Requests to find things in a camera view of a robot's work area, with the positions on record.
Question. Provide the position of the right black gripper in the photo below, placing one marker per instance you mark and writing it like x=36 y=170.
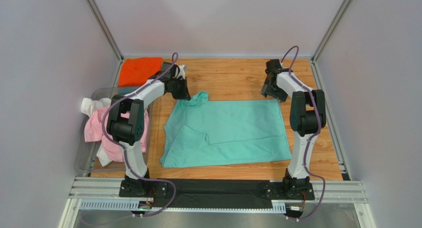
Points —
x=271 y=90

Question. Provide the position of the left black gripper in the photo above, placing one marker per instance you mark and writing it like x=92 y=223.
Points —
x=184 y=93

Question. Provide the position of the mint green t-shirt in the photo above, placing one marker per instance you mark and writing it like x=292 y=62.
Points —
x=201 y=132

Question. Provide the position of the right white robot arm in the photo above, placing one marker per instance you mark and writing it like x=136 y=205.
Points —
x=307 y=118

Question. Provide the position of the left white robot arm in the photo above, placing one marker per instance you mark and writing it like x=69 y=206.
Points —
x=125 y=125

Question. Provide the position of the folded orange t-shirt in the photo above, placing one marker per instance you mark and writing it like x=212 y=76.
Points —
x=136 y=71

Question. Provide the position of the folded teal t-shirt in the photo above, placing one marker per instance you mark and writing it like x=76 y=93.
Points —
x=127 y=90

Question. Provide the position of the white t-shirt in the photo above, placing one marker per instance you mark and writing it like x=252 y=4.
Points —
x=94 y=105

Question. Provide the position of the pink t-shirt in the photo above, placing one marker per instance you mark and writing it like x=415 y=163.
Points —
x=108 y=151

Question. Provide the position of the black base mat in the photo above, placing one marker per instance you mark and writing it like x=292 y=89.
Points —
x=229 y=194

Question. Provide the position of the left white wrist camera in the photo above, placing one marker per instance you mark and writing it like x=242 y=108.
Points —
x=181 y=72

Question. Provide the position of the aluminium frame rail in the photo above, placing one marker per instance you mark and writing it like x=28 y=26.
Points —
x=102 y=193

